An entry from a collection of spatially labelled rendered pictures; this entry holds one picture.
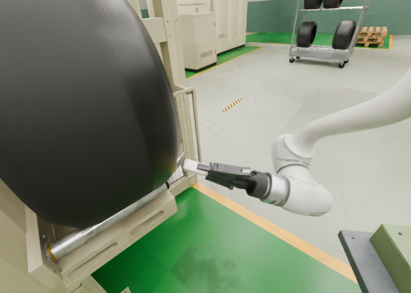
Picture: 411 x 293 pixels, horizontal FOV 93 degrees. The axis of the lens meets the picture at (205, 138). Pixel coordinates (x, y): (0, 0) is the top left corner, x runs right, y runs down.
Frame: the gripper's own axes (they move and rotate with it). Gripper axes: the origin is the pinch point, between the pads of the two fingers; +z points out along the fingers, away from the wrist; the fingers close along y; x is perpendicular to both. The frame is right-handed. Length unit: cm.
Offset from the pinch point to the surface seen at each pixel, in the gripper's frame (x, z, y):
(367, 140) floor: 130, -203, 84
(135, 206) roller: -10.1, 13.4, 16.4
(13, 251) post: -27, 38, 19
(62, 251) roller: -24.5, 26.9, 16.2
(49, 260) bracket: -26.8, 28.2, 15.1
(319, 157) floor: 95, -142, 96
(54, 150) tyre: -12.7, 23.1, -19.6
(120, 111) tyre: -4.0, 17.2, -21.2
